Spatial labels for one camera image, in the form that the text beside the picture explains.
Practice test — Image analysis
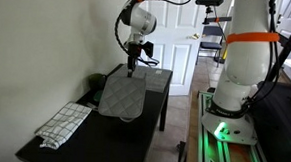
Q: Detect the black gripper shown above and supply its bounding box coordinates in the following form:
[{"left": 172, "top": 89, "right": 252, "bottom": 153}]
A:
[{"left": 125, "top": 40, "right": 146, "bottom": 80}]

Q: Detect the grey quilted pot holder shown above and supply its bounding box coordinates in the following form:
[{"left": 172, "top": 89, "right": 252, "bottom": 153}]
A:
[{"left": 97, "top": 74, "right": 148, "bottom": 122}]

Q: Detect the grey woven placemat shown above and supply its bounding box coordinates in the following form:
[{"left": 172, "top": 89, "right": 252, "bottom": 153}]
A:
[{"left": 117, "top": 63, "right": 174, "bottom": 93}]

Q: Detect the dark green mug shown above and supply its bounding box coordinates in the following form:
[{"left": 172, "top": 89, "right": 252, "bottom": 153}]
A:
[{"left": 87, "top": 72, "right": 108, "bottom": 92}]

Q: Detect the small green lidded container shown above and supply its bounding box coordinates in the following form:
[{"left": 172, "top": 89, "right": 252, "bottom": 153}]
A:
[{"left": 91, "top": 89, "right": 105, "bottom": 104}]

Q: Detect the silver spoon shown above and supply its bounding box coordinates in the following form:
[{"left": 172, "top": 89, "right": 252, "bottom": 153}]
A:
[{"left": 85, "top": 101, "right": 100, "bottom": 111}]

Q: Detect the white panelled door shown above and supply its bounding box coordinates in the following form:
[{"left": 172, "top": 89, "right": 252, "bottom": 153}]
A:
[{"left": 131, "top": 0, "right": 232, "bottom": 99}]

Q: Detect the brass door knob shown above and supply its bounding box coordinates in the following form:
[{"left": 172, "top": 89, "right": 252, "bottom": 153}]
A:
[{"left": 187, "top": 32, "right": 202, "bottom": 41}]

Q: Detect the black side table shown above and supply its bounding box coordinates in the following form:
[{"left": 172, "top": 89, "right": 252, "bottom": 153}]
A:
[{"left": 14, "top": 57, "right": 174, "bottom": 162}]

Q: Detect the dark folding chair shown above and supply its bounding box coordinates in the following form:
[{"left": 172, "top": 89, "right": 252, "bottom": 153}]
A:
[{"left": 195, "top": 23, "right": 225, "bottom": 68}]

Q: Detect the white checkered dish towel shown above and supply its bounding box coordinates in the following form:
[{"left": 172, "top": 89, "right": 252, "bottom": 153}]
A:
[{"left": 34, "top": 99, "right": 93, "bottom": 152}]

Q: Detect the wooden board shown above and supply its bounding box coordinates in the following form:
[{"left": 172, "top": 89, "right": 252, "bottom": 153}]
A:
[{"left": 184, "top": 89, "right": 203, "bottom": 162}]

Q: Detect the black tripod leg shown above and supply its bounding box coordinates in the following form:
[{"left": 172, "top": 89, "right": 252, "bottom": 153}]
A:
[{"left": 265, "top": 0, "right": 291, "bottom": 84}]

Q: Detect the black cart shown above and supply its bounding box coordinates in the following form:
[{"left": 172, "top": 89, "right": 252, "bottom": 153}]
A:
[{"left": 246, "top": 80, "right": 291, "bottom": 162}]

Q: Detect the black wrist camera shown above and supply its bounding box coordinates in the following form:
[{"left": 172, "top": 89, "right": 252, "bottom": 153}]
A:
[{"left": 142, "top": 40, "right": 156, "bottom": 59}]

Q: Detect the black braided cable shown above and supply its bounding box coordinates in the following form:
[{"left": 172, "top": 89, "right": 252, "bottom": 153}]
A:
[{"left": 112, "top": 7, "right": 137, "bottom": 56}]

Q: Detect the yellow black camera stand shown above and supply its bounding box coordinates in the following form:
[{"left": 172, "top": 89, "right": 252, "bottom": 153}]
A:
[{"left": 200, "top": 5, "right": 233, "bottom": 64}]

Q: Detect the black stereo camera on stand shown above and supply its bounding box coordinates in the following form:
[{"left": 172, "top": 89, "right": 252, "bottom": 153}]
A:
[{"left": 195, "top": 0, "right": 225, "bottom": 8}]

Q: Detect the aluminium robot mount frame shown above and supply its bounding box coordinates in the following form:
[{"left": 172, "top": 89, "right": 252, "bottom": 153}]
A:
[{"left": 194, "top": 90, "right": 280, "bottom": 162}]

